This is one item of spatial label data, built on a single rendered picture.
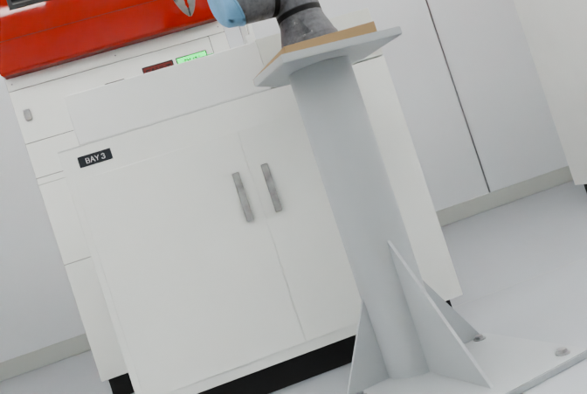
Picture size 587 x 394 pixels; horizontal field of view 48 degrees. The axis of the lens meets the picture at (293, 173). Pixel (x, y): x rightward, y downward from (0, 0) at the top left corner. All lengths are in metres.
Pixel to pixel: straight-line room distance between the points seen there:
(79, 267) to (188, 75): 0.94
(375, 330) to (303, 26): 0.76
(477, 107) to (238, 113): 2.72
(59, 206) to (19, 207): 1.57
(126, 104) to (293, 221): 0.56
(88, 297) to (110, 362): 0.25
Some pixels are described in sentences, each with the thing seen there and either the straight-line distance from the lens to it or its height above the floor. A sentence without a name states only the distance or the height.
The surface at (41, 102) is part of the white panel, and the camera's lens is 2.56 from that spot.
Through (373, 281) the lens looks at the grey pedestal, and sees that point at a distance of 1.61.
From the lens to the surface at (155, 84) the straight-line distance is 1.88.
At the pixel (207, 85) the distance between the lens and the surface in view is 1.87.
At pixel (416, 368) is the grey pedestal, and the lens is 1.65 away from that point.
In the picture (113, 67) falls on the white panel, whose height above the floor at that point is 1.16.
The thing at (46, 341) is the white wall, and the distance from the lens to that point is 4.10.
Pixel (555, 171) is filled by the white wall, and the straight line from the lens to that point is 4.56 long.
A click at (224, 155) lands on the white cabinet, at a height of 0.68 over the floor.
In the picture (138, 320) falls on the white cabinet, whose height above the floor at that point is 0.32.
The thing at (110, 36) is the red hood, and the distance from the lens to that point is 2.52.
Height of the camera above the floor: 0.54
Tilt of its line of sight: 1 degrees up
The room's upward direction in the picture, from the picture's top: 18 degrees counter-clockwise
